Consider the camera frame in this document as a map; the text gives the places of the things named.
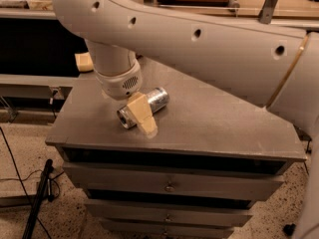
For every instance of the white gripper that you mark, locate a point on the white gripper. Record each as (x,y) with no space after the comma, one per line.
(120,85)

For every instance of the silver blue redbull can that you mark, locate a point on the silver blue redbull can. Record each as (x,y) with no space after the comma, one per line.
(158,98)

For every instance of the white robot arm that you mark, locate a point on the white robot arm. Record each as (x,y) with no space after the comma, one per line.
(272,67)

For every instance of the cream foam block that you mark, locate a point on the cream foam block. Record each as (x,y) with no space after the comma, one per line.
(84,62)

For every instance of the top grey drawer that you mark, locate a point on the top grey drawer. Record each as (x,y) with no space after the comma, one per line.
(173,181)

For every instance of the grey drawer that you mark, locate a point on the grey drawer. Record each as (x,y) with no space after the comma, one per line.
(166,229)
(167,213)
(173,181)

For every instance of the grey drawer cabinet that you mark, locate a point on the grey drawer cabinet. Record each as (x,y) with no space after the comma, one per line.
(201,128)

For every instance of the middle grey drawer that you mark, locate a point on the middle grey drawer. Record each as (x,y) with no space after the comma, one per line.
(167,213)

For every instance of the grey low bench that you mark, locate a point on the grey low bench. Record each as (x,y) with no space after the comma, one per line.
(35,87)

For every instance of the bottom grey drawer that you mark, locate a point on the bottom grey drawer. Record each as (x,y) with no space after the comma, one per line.
(166,229)

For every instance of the black tripod leg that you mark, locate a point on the black tripod leg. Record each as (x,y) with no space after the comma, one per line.
(36,203)

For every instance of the black stand foot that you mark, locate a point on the black stand foot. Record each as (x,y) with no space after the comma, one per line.
(289,229)

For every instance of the grey metal shelf rail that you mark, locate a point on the grey metal shelf rail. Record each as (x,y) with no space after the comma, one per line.
(232,14)

